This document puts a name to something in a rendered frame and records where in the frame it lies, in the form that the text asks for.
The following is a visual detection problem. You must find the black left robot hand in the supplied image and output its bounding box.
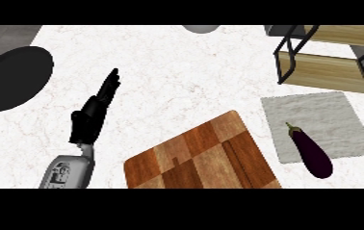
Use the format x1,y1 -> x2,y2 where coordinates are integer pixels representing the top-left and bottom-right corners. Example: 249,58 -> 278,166
68,67 -> 123,145

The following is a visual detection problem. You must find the grey placemat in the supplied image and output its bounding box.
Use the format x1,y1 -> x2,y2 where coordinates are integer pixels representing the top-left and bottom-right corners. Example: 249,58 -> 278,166
259,90 -> 364,165

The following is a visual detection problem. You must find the black round pan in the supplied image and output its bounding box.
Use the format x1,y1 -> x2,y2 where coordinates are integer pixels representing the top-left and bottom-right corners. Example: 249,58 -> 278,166
0,45 -> 55,113

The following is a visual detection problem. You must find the wooden cutting board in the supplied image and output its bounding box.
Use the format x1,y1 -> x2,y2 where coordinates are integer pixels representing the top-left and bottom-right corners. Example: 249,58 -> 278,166
123,109 -> 283,190

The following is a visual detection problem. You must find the grey flat appliance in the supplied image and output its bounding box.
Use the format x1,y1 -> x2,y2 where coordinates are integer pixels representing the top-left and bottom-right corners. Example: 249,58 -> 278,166
0,24 -> 44,56

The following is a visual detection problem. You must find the grey round object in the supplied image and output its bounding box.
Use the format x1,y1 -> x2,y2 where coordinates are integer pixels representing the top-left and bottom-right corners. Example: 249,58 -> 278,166
182,24 -> 222,35

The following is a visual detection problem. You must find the purple eggplant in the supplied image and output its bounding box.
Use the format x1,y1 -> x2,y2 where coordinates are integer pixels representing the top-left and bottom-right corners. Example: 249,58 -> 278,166
284,121 -> 335,180

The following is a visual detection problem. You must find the wooden tiered shelf black frame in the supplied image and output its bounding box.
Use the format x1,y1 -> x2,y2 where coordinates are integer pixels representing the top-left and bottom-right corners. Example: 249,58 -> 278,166
272,24 -> 364,94

